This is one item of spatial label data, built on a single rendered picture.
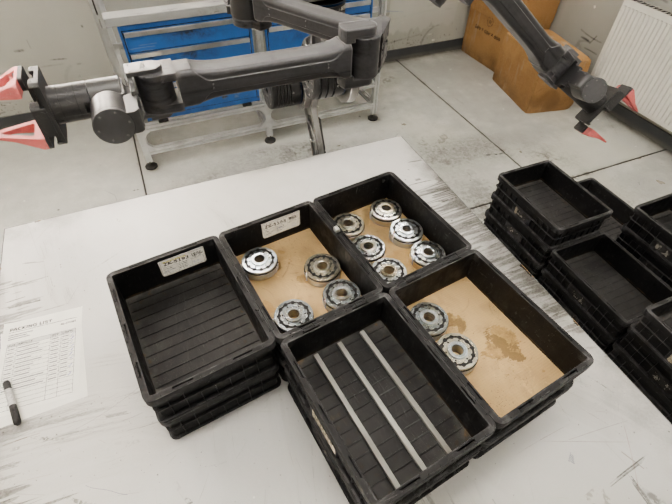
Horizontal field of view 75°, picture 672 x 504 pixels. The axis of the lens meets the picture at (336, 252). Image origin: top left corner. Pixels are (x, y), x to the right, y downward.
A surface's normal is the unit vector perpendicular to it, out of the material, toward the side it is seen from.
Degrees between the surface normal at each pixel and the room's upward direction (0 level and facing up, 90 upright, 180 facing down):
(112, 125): 90
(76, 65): 90
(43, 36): 90
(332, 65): 90
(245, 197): 0
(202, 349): 0
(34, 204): 0
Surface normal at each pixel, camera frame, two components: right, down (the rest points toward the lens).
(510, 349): 0.02, -0.68
